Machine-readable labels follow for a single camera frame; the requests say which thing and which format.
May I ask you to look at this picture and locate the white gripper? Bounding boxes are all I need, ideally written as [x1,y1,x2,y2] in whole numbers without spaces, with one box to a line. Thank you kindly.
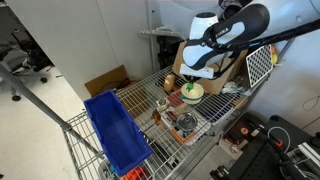
[179,64,214,79]

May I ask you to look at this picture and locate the green toy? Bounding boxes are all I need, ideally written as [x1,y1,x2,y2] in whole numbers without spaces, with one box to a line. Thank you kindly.
[186,82,194,92]

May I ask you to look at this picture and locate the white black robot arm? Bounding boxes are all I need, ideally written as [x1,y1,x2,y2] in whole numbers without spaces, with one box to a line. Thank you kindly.
[180,0,320,79]

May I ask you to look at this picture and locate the cream bowl with green rim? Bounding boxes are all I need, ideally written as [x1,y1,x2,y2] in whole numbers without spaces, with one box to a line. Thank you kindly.
[180,83,204,105]

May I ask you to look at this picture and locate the wooden bread-shaped toy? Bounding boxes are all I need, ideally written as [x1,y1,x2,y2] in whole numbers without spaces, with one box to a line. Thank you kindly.
[163,74,175,92]

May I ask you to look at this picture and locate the brown cardboard box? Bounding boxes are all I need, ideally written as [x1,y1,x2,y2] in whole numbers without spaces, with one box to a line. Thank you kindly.
[171,39,249,96]

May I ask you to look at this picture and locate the metal pot with lid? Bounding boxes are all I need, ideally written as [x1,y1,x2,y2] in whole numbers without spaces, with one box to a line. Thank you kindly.
[177,112,198,131]

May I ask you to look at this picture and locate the flat cardboard sheet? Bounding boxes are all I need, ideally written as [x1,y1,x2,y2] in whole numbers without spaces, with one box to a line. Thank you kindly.
[85,65,130,97]

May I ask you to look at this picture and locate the blue plastic bin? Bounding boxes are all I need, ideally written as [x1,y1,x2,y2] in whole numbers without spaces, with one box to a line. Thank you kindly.
[84,90,152,176]

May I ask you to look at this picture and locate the black perforated breadboard table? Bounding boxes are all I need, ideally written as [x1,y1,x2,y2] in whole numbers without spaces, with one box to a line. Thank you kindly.
[209,114,320,180]

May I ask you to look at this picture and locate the black office chair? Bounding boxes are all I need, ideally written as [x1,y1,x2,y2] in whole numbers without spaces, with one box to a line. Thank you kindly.
[0,29,53,77]

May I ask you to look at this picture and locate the white wire shelf cart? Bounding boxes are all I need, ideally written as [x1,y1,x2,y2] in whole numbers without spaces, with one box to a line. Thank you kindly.
[63,67,245,180]

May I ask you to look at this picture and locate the left orange-handled clamp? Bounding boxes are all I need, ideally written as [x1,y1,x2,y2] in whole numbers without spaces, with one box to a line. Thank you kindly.
[268,138,283,148]

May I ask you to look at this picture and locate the rainbow stacking ring toy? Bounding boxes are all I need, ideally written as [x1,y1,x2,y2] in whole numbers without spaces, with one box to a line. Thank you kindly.
[120,166,150,180]

